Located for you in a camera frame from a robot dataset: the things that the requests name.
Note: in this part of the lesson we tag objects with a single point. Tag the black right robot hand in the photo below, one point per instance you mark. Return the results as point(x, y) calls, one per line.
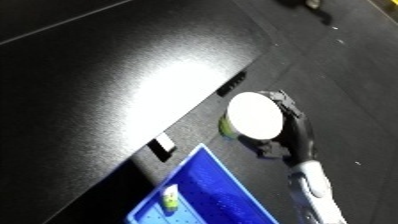
point(299, 133)

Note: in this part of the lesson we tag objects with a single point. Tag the white paper cup green band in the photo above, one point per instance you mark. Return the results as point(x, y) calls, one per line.
point(170, 196)
point(254, 115)

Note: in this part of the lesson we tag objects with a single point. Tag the pale right robot arm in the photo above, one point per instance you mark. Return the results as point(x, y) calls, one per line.
point(317, 190)

